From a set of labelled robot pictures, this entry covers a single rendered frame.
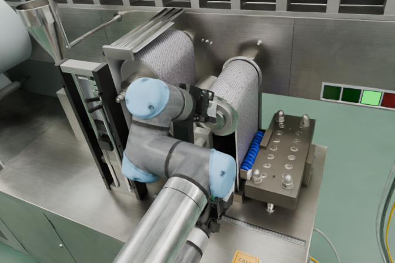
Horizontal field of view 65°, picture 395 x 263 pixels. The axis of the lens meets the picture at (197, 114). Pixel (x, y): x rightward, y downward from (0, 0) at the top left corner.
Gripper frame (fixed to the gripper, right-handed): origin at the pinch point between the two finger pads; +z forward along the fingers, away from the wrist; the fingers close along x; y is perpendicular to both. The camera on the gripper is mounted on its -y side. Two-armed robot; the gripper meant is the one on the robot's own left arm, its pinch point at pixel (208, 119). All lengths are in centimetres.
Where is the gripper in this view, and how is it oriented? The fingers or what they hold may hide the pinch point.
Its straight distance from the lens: 87.6
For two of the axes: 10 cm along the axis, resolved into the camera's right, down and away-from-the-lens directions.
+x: -9.0, -1.7, 4.0
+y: 1.9, -9.8, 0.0
